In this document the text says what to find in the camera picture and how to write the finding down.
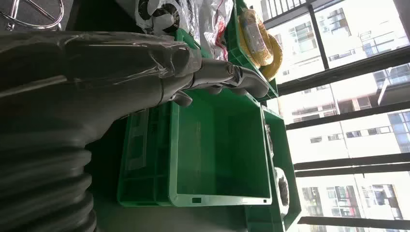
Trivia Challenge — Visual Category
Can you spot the black window frame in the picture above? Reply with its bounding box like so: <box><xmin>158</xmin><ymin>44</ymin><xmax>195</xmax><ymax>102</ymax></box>
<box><xmin>261</xmin><ymin>0</ymin><xmax>410</xmax><ymax>232</ymax></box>

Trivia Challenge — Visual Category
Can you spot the green crate holding bags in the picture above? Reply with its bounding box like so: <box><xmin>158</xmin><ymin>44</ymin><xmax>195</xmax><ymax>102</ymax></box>
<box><xmin>174</xmin><ymin>28</ymin><xmax>214</xmax><ymax>60</ymax></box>

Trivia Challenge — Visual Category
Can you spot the green crate with yellow coil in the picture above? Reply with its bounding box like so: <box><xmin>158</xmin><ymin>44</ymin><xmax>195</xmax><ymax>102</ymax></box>
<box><xmin>224</xmin><ymin>0</ymin><xmax>279</xmax><ymax>103</ymax></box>

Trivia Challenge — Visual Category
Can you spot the chrome chair base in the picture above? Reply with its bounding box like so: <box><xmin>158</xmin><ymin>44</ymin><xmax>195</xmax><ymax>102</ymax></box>
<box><xmin>0</xmin><ymin>0</ymin><xmax>65</xmax><ymax>32</ymax></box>

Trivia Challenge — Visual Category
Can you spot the clear bag with black-white item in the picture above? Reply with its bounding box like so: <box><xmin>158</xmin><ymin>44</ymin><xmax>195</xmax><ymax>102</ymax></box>
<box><xmin>134</xmin><ymin>0</ymin><xmax>193</xmax><ymax>36</ymax></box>

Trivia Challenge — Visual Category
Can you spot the green crate with bagged item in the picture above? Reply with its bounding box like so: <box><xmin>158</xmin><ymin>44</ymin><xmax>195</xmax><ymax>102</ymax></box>
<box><xmin>245</xmin><ymin>105</ymin><xmax>302</xmax><ymax>232</ymax></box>

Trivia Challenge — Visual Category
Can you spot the clear bag with red print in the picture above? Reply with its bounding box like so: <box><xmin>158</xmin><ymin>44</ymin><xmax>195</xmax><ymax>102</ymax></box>
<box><xmin>189</xmin><ymin>0</ymin><xmax>234</xmax><ymax>61</ymax></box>

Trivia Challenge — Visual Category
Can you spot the bagged black item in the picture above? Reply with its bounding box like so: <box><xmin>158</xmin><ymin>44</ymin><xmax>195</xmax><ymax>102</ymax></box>
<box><xmin>274</xmin><ymin>166</ymin><xmax>291</xmax><ymax>215</ymax></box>

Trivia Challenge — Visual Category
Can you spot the empty green plastic crate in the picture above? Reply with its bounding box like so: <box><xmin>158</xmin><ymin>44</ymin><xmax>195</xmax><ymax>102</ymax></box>
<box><xmin>117</xmin><ymin>88</ymin><xmax>273</xmax><ymax>208</ymax></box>

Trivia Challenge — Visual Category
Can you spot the yellow cable coil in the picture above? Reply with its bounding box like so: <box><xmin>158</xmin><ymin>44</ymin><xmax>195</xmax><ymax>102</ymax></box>
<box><xmin>238</xmin><ymin>8</ymin><xmax>283</xmax><ymax>81</ymax></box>

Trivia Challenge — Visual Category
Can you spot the ribbed grey left arm sleeve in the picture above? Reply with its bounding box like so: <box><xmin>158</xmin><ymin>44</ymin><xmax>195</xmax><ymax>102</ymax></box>
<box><xmin>0</xmin><ymin>140</ymin><xmax>97</xmax><ymax>232</ymax></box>

